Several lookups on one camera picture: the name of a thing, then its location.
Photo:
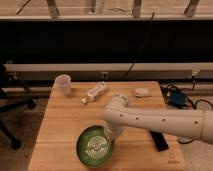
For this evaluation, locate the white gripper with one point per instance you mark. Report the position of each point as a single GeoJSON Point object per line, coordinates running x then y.
{"type": "Point", "coordinates": [112, 131]}

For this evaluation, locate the green ceramic bowl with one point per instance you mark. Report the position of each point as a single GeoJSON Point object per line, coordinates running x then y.
{"type": "Point", "coordinates": [92, 148]}

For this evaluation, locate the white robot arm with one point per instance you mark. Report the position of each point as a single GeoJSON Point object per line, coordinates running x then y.
{"type": "Point", "coordinates": [192, 124]}

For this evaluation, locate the black rectangular remote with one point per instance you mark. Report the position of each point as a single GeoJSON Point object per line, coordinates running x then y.
{"type": "Point", "coordinates": [159, 140]}

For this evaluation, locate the small white crumpled object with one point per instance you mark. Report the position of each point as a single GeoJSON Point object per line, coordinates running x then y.
{"type": "Point", "coordinates": [141, 92]}

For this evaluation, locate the empty plastic water bottle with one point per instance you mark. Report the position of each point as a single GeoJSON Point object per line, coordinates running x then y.
{"type": "Point", "coordinates": [93, 93]}

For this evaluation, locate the clear plastic cup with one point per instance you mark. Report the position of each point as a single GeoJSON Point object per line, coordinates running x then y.
{"type": "Point", "coordinates": [63, 82]}

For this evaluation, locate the white baseboard heater rail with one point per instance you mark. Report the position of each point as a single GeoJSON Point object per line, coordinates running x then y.
{"type": "Point", "coordinates": [116, 71]}

